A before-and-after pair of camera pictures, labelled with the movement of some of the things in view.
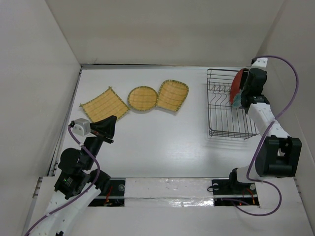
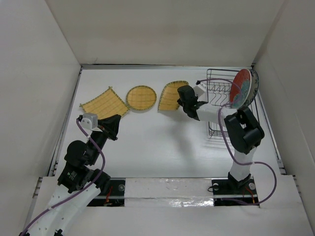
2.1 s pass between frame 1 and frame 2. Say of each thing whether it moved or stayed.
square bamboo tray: stayed
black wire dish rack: stayed
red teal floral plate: stayed
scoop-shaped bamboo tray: moved
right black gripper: moved
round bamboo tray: stayed
